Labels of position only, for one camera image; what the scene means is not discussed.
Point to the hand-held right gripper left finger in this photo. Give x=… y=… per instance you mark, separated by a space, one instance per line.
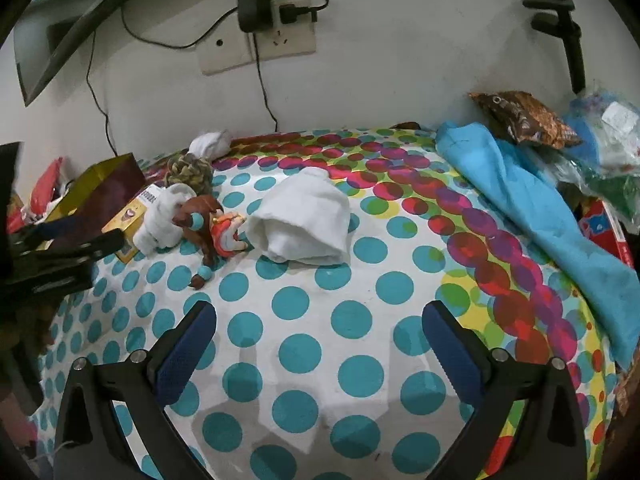
x=186 y=347

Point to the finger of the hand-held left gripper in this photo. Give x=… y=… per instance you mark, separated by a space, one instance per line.
x=85 y=245
x=50 y=275

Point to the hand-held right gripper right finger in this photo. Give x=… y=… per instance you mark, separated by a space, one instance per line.
x=452 y=350

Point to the yellow cardboard box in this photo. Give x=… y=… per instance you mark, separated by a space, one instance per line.
x=125 y=220

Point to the gold gift bag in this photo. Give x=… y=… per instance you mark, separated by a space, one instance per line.
x=100 y=180

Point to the small white cloth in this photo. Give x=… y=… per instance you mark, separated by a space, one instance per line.
x=210 y=142

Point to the large white towel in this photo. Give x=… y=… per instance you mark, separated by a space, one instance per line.
x=300 y=220

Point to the red carton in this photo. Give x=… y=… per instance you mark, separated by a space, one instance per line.
x=47 y=185

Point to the brown-haired toy figurine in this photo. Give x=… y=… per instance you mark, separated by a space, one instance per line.
x=200 y=215

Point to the polka dot bed sheet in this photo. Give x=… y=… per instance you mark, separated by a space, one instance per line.
x=320 y=310

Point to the blue cloth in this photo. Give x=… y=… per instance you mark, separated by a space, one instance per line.
x=525 y=195

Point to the black flat screen monitor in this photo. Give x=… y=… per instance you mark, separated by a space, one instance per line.
x=60 y=20

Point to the red printed box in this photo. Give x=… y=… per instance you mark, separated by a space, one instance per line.
x=600 y=225

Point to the brown patterned snack bag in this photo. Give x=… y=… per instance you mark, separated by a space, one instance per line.
x=525 y=117

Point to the clear plastic bags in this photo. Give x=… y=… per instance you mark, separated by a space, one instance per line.
x=615 y=125

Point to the black power adapter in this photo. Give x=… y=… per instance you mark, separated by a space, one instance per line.
x=252 y=5

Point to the black clamp holder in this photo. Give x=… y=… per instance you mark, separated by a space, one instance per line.
x=575 y=55

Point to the beige wall socket plate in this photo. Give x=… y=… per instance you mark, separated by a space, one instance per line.
x=225 y=55

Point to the black wall plug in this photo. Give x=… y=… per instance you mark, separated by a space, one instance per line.
x=295 y=14

